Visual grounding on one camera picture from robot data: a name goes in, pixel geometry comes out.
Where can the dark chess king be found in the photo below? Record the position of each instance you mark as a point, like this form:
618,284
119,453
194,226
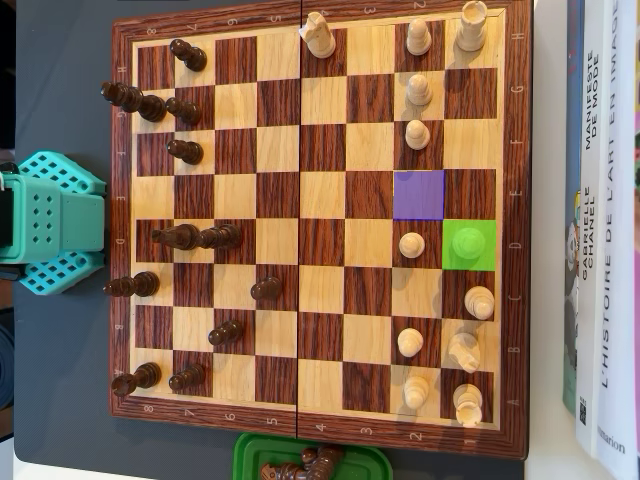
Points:
132,100

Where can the green plastic tray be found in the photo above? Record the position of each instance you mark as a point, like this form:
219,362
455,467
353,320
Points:
245,455

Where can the white chess knight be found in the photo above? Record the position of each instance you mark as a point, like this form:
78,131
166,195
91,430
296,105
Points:
464,351
319,35

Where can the white chess rook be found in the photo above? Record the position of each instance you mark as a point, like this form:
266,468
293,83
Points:
468,404
472,25

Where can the wooden chessboard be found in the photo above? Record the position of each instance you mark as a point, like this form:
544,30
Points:
320,200

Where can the dark chess pawn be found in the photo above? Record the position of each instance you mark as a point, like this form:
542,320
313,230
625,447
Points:
186,377
184,110
188,54
226,332
266,288
185,151

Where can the dark grey table mat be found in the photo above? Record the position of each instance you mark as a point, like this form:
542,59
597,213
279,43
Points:
60,350

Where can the dark chess rook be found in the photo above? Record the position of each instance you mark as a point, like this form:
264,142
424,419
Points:
136,378

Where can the white art history book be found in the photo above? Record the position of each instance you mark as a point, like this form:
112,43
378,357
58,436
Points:
622,250

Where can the dark chess queen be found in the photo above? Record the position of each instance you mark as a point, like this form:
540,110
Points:
175,236

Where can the white chess bishop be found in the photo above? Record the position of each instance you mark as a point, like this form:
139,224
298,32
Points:
479,302

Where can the captured dark chess piece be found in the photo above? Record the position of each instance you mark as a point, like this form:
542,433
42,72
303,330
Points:
309,456
330,459
280,472

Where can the dark chess bishop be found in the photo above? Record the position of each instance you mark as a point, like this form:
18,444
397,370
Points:
220,236
131,285

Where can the white chess pawn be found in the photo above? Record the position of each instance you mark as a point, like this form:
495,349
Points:
417,134
411,342
412,245
419,90
419,36
416,391

